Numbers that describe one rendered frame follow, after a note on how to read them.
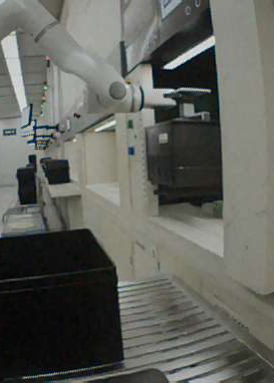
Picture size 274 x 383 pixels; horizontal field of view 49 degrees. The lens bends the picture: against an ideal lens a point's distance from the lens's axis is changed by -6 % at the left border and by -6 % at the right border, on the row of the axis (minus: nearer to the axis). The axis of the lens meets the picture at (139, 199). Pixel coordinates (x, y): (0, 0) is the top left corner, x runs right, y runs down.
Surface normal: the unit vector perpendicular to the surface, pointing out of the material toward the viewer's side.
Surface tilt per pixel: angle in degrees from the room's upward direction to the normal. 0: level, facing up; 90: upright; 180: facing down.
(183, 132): 90
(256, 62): 90
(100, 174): 90
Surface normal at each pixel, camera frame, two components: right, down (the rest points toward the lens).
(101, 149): 0.31, 0.12
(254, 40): -0.95, 0.10
